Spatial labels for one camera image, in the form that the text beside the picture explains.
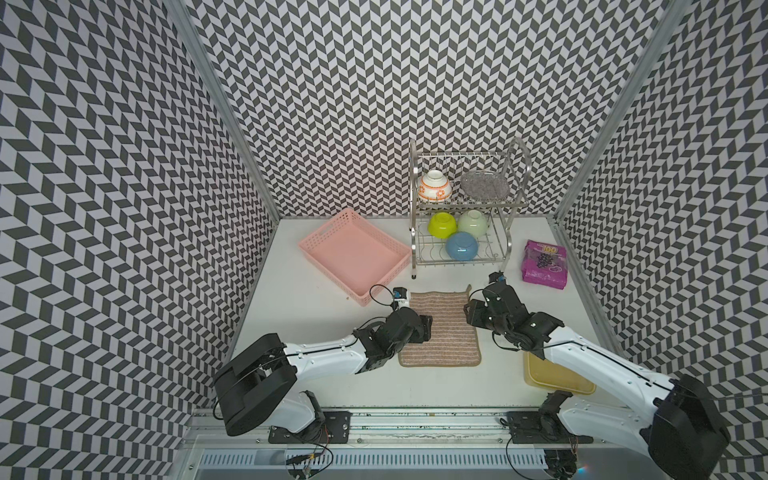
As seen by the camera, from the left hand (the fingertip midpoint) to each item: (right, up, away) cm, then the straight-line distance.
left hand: (420, 321), depth 84 cm
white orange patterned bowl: (+4, +38, -1) cm, 38 cm away
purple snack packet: (+43, +15, +14) cm, 48 cm away
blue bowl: (+15, +21, +15) cm, 30 cm away
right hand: (+14, +2, -1) cm, 14 cm away
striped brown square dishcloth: (+10, -7, +2) cm, 12 cm away
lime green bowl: (+10, +29, +24) cm, 39 cm away
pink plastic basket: (-22, +18, +18) cm, 33 cm away
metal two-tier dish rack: (+12, +34, -1) cm, 36 cm away
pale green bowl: (+20, +30, +21) cm, 42 cm away
